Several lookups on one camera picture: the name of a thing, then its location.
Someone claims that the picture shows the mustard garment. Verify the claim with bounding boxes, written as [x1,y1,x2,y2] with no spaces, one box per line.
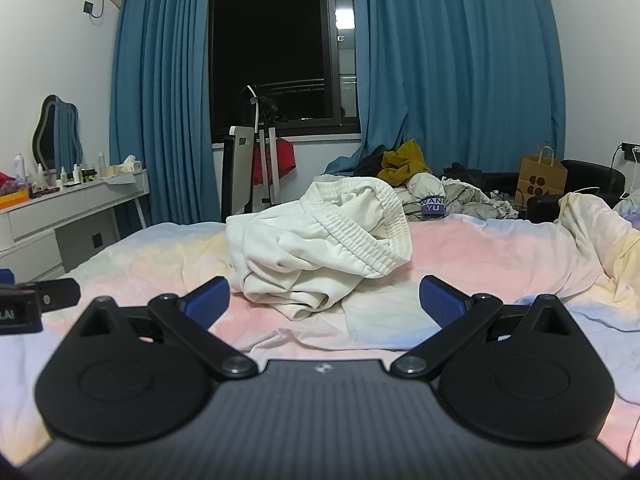
[376,138,433,187]

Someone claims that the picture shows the dark garment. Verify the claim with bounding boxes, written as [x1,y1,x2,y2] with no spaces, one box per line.
[356,146,401,178]

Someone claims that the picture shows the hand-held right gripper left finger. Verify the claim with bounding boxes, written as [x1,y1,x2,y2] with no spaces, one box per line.
[70,276,258,380]

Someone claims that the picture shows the pastel crumpled quilt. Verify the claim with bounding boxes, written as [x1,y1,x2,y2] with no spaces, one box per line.
[557,191,640,306]

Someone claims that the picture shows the black armchair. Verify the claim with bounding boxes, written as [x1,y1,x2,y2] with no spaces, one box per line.
[480,159,627,224]

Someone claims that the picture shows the red garment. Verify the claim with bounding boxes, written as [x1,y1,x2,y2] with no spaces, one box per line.
[251,137,297,187]

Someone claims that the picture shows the white charging cable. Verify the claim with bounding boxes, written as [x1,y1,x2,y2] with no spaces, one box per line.
[620,147,640,201]

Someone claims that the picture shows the wavy-edged mirror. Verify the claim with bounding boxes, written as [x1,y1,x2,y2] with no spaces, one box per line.
[31,94,85,168]

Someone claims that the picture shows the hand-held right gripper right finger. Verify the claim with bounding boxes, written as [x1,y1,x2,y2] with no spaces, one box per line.
[390,275,586,380]

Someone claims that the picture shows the brown paper bag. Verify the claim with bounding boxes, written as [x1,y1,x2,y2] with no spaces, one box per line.
[516,141,569,197]

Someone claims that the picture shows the white pants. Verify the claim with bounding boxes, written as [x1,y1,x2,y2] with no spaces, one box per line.
[225,176,413,322]

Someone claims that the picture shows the white dressing table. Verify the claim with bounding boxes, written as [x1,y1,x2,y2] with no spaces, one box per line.
[0,169,151,283]

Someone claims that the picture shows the blue curtain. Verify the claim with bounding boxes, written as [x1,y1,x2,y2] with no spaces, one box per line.
[325,0,566,181]
[109,0,223,238]

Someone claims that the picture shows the black power cable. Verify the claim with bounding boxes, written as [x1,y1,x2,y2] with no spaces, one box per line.
[90,0,123,19]

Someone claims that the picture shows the grey white jacket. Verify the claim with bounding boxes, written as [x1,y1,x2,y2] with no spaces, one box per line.
[400,171,518,222]

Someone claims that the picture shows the pastel bed sheet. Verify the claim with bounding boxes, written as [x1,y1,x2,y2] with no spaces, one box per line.
[0,212,640,468]

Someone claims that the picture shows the dark window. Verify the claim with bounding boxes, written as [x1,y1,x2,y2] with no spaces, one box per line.
[207,0,362,143]

